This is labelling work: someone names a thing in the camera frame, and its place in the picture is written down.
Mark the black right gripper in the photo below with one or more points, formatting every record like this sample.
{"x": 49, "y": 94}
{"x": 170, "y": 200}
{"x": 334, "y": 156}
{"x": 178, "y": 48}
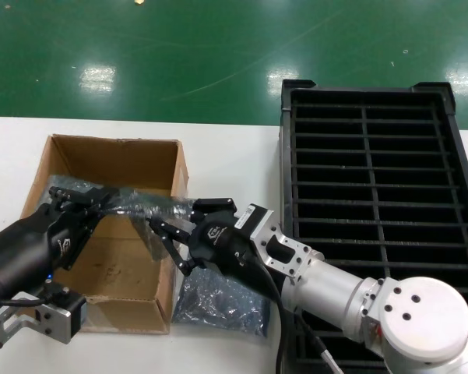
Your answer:
{"x": 222, "y": 245}

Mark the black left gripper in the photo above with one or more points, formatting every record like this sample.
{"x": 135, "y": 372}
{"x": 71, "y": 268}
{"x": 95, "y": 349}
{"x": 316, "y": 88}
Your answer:
{"x": 23, "y": 249}

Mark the translucent antistatic bag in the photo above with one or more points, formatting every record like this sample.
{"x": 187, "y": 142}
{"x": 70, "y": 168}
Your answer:
{"x": 148, "y": 204}

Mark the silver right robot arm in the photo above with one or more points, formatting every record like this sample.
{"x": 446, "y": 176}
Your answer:
{"x": 374, "y": 304}

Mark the brown cardboard box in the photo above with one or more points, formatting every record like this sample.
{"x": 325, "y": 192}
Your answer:
{"x": 113, "y": 163}

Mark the black slotted plastic container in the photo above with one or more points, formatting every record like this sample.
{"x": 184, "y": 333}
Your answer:
{"x": 286, "y": 195}

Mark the flat grey antistatic bag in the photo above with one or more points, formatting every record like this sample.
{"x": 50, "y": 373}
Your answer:
{"x": 218, "y": 304}

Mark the right wrist camera silver bracket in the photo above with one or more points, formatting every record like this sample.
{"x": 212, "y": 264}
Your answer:
{"x": 272, "y": 241}

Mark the wrist camera silver bracket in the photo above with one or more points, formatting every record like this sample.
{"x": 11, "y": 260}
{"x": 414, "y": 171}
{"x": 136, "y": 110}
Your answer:
{"x": 54, "y": 315}
{"x": 272, "y": 241}

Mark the left wrist camera silver bracket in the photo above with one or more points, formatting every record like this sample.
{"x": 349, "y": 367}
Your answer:
{"x": 54, "y": 315}

